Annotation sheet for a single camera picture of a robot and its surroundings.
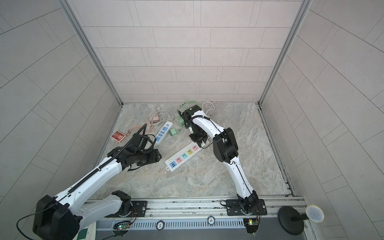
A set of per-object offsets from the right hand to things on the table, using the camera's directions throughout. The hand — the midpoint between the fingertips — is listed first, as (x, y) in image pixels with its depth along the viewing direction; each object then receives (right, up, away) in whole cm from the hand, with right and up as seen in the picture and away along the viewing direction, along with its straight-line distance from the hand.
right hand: (201, 143), depth 90 cm
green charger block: (-19, +7, +7) cm, 22 cm away
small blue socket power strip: (-25, +6, +6) cm, 26 cm away
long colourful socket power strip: (-11, -7, -5) cm, 14 cm away
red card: (-54, +4, +6) cm, 55 cm away
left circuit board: (-34, -31, -26) cm, 53 cm away
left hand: (-22, -5, -10) cm, 25 cm away
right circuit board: (+23, -33, -22) cm, 46 cm away
